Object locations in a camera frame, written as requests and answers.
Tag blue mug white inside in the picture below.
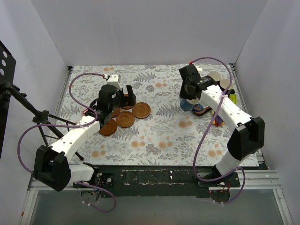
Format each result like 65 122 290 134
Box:
180 98 203 112

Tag dark wooden coaster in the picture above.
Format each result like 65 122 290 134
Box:
99 119 118 136

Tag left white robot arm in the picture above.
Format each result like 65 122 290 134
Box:
33 84 136 191

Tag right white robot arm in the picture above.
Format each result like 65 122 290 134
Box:
179 64 265 186

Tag pink floral mug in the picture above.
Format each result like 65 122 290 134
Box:
193 105 211 116

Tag black tray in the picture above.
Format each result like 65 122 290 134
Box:
193 106 212 116

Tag floral table mat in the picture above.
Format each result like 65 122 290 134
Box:
59 65 231 166

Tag green mug back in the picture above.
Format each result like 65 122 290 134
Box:
208 71 222 82

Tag black mug white inside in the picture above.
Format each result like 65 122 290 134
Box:
219 78 235 91

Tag colourful toy pile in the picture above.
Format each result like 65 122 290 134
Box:
212 115 225 127

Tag yellow green toy block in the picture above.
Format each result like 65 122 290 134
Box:
229 94 237 105

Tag black tripod stand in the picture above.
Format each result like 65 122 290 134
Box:
0 82 84 161

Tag black perforated panel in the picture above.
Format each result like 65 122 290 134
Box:
0 42 16 154

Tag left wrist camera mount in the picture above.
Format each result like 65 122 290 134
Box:
105 74 121 90

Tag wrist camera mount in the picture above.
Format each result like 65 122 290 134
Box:
105 74 121 90
196 66 203 73

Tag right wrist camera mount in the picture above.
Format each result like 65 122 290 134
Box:
196 66 203 73

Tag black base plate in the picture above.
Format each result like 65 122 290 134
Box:
72 165 244 200

